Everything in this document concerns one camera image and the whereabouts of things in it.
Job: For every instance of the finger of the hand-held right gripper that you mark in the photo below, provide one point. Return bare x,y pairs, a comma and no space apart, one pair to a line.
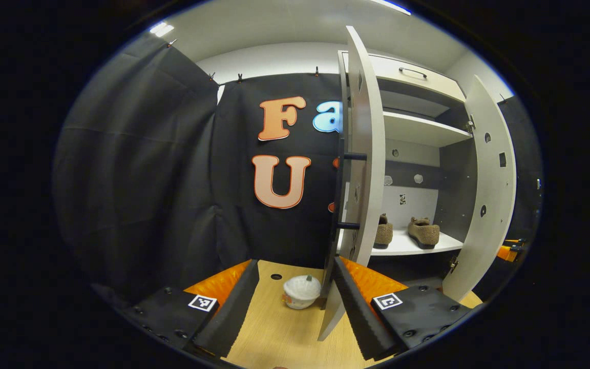
506,252

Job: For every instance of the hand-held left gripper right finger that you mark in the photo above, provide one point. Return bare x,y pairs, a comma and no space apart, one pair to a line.
356,312

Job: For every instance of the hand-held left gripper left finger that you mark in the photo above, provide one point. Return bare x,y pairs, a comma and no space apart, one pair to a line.
233,307

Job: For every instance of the white cabinet door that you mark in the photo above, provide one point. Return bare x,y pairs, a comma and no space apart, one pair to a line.
369,128
492,184

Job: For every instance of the brown fuzzy shoe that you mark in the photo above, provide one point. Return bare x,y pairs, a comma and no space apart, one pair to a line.
424,234
383,233

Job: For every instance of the white shoe cabinet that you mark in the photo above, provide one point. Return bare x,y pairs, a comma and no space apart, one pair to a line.
418,130

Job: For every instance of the white cabinet drawer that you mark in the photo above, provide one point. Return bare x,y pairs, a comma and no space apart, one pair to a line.
392,69

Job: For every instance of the white lidded cup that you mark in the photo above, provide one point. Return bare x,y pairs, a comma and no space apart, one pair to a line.
301,292

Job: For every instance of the ceiling light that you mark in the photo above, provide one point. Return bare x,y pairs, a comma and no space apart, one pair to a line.
390,5
162,28

